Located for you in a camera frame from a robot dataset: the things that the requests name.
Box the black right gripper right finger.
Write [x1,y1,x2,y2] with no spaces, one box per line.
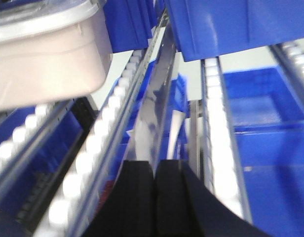
[156,160,267,237]

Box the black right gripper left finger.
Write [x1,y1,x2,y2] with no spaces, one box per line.
[84,160,155,237]

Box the white lidded plastic bin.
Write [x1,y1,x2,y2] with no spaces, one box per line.
[0,0,113,112]

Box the blue bin lower right front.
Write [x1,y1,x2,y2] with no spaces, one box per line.
[224,66,304,237]

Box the blue bin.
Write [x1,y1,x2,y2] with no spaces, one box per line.
[103,0,157,53]
[165,0,304,61]
[224,66,304,237]

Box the blue bin upper right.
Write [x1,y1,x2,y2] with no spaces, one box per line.
[165,0,304,61]

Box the blue bin upper middle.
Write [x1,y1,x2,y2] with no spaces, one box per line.
[103,0,157,53]

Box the white roller track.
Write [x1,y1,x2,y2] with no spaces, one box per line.
[34,49,151,237]
[0,99,76,197]
[200,57,253,223]

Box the white roller track middle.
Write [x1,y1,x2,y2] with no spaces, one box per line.
[34,49,151,237]

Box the white roller track left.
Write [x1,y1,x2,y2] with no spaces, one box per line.
[0,99,76,197]

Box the steel divider rail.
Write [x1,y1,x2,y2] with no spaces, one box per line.
[124,23,176,165]

